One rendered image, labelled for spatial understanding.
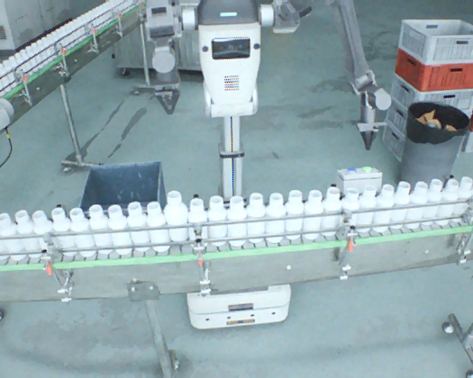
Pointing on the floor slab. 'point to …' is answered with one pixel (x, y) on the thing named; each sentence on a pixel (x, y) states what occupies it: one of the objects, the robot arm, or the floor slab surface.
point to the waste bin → (431, 143)
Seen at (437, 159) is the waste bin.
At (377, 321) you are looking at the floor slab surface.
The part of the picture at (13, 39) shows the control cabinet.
